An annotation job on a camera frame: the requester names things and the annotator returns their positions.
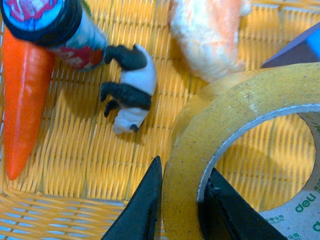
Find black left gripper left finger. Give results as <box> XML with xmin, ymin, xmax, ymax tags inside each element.
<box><xmin>102</xmin><ymin>156</ymin><xmax>163</xmax><ymax>240</ymax></box>

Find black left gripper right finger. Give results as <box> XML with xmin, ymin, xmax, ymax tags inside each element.
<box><xmin>198</xmin><ymin>168</ymin><xmax>286</xmax><ymax>240</ymax></box>

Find clear yellowish tape roll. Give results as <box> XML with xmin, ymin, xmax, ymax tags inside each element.
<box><xmin>162</xmin><ymin>63</ymin><xmax>320</xmax><ymax>240</ymax></box>

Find yellow woven basket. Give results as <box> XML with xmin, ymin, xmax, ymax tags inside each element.
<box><xmin>0</xmin><ymin>0</ymin><xmax>320</xmax><ymax>240</ymax></box>

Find toy panda figurine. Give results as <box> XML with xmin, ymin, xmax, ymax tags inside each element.
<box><xmin>99</xmin><ymin>43</ymin><xmax>157</xmax><ymax>135</ymax></box>

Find toy chicken drumstick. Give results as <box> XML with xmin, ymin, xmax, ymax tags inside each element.
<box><xmin>167</xmin><ymin>0</ymin><xmax>252</xmax><ymax>83</ymax></box>

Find purple foam cube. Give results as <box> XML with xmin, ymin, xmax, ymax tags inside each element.
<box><xmin>261</xmin><ymin>22</ymin><xmax>320</xmax><ymax>69</ymax></box>

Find orange toy carrot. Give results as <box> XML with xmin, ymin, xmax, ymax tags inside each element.
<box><xmin>2</xmin><ymin>28</ymin><xmax>56</xmax><ymax>180</ymax></box>

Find small red labelled jar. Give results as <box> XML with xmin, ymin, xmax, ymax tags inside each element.
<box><xmin>0</xmin><ymin>0</ymin><xmax>108</xmax><ymax>71</ymax></box>

